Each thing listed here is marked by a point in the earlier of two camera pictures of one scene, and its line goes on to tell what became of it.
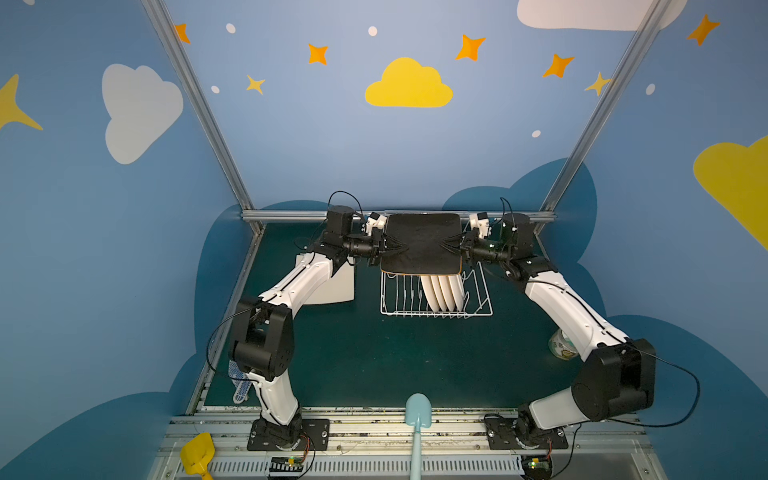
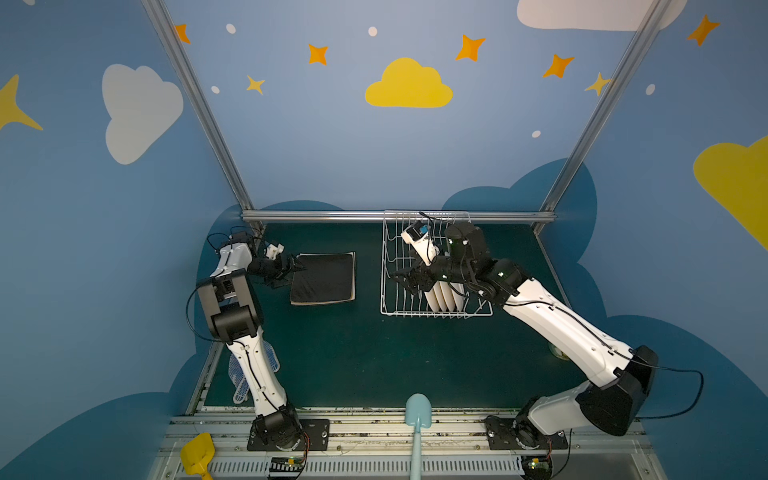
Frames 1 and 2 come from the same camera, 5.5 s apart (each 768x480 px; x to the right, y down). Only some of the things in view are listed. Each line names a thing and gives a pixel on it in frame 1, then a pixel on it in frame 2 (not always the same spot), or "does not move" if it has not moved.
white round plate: [430, 292] does not move
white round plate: [455, 291] does not move
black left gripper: [380, 243] -> [279, 267]
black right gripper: [465, 244] -> [421, 276]
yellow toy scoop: [197, 454] does not move
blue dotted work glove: [240, 380] does not move
